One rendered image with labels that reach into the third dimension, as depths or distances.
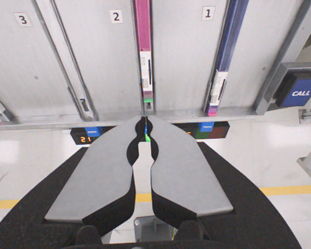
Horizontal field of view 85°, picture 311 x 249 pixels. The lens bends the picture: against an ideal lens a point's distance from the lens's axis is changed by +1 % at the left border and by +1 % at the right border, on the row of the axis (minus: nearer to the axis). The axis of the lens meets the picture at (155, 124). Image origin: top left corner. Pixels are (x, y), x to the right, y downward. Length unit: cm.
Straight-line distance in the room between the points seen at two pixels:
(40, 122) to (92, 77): 13
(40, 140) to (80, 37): 101
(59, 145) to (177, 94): 97
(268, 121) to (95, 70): 111
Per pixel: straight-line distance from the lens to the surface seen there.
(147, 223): 114
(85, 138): 40
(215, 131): 39
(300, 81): 30
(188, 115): 30
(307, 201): 144
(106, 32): 25
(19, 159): 131
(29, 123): 37
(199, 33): 26
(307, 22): 30
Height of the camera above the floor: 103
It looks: 87 degrees down
